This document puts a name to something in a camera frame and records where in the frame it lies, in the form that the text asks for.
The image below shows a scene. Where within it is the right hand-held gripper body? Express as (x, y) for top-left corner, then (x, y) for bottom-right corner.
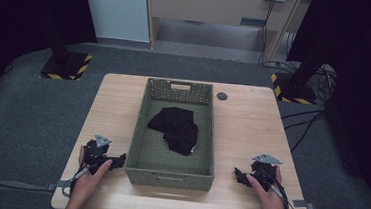
(247, 152), (285, 194)

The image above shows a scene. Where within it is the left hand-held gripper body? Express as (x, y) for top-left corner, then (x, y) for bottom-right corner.
(81, 133), (117, 177)

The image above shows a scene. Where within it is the person's right hand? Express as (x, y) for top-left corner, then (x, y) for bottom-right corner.
(242, 163), (296, 209)

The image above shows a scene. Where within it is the person's left hand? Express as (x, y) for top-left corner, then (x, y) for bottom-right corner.
(67, 144), (115, 209)

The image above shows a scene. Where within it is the green woven basket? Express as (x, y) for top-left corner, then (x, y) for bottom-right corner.
(123, 75), (222, 192)

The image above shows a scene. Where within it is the black cloth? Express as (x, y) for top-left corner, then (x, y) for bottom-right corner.
(145, 104), (202, 158)

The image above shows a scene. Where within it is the black stand with striped base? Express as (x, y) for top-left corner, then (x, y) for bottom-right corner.
(268, 40), (324, 106)
(38, 22), (96, 83)

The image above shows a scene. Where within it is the black curtain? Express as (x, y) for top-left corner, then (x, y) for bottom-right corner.
(275, 0), (371, 209)
(0, 0), (101, 123)

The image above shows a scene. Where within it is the white panel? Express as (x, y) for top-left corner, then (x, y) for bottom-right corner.
(76, 0), (155, 44)

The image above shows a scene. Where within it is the right hand-held gripper cable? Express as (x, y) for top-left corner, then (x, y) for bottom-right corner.
(255, 167), (300, 209)

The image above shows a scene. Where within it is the hand-held gripper cable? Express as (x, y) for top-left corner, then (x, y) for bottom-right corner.
(60, 163), (96, 201)
(255, 167), (300, 209)

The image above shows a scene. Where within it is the left hand-held gripper cable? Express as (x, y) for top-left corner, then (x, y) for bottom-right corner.
(60, 163), (96, 201)

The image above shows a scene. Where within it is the grey table edge bracket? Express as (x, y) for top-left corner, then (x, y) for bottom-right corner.
(291, 198), (317, 209)
(45, 178), (73, 194)

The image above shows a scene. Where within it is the black floor cable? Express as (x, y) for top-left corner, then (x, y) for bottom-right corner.
(277, 106), (327, 155)

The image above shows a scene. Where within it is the tangle of black cables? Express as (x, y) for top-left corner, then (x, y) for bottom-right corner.
(257, 29), (341, 104)

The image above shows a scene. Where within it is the black power strip cable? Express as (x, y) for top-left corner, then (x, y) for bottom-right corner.
(257, 0), (277, 66)

